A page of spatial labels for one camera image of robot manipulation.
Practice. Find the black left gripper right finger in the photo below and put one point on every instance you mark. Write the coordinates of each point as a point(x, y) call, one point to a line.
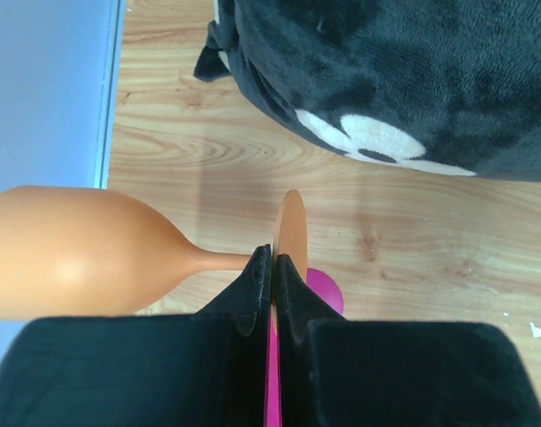
point(337, 372)

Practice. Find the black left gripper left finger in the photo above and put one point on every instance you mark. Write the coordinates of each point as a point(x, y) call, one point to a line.
point(201, 369)

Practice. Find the magenta plastic wine glass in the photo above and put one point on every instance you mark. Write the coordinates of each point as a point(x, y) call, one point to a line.
point(327, 289)

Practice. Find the orange plastic wine glass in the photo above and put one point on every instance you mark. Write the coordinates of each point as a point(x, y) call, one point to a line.
point(91, 252)

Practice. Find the black patterned plush pillow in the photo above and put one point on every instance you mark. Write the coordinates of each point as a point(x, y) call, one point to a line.
point(445, 87)

